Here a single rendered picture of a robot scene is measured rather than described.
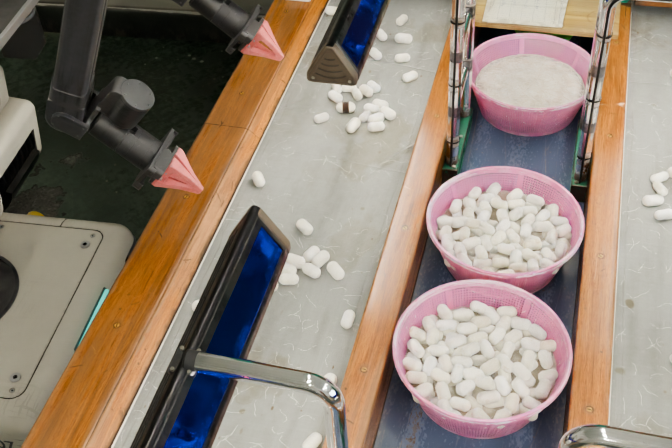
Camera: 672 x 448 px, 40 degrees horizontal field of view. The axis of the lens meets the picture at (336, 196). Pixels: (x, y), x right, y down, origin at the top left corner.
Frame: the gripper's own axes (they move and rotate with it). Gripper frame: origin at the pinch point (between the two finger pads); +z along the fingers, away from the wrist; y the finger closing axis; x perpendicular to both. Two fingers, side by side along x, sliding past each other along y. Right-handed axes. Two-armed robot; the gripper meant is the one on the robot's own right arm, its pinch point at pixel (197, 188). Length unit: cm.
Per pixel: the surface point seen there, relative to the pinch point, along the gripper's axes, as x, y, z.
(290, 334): -4.5, -17.7, 23.0
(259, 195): 5.4, 12.0, 12.0
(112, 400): 7.7, -36.6, 5.1
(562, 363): -32, -15, 54
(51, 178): 127, 80, -15
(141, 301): 9.7, -18.1, 2.6
